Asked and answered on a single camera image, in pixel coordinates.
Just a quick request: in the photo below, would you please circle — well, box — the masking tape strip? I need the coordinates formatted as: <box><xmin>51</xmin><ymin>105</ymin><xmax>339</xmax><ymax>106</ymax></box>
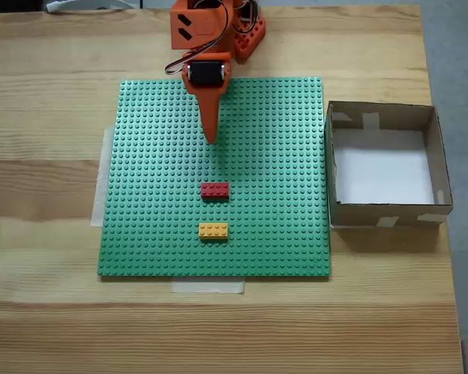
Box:
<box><xmin>90</xmin><ymin>125</ymin><xmax>119</xmax><ymax>228</ymax></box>
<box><xmin>170</xmin><ymin>278</ymin><xmax>246</xmax><ymax>295</ymax></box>

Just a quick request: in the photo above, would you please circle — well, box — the white curved object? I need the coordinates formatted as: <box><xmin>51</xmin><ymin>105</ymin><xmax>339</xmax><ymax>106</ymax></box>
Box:
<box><xmin>44</xmin><ymin>0</ymin><xmax>130</xmax><ymax>13</ymax></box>

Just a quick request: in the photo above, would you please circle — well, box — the open cardboard box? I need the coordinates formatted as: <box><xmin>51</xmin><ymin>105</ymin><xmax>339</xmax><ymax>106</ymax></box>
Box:
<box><xmin>324</xmin><ymin>100</ymin><xmax>455</xmax><ymax>231</ymax></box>

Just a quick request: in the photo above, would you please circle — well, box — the green lego baseplate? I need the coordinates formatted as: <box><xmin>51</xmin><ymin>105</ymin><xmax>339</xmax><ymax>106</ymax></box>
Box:
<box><xmin>96</xmin><ymin>76</ymin><xmax>333</xmax><ymax>281</ymax></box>

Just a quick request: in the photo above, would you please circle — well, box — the white paper sheet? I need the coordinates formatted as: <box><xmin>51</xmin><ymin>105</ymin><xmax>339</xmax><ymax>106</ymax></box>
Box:
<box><xmin>331</xmin><ymin>128</ymin><xmax>437</xmax><ymax>206</ymax></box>

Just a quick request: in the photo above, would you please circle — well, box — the striped gripper servo cable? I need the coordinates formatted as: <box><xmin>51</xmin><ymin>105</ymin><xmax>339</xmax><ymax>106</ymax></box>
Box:
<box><xmin>164</xmin><ymin>0</ymin><xmax>236</xmax><ymax>77</ymax></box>

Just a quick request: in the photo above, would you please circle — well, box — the red lego block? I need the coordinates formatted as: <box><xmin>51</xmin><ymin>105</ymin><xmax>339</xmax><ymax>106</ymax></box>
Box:
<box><xmin>200</xmin><ymin>182</ymin><xmax>231</xmax><ymax>203</ymax></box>

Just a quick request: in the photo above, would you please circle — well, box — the yellow lego block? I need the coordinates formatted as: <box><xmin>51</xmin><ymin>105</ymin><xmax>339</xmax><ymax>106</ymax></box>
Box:
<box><xmin>198</xmin><ymin>222</ymin><xmax>230</xmax><ymax>244</ymax></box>

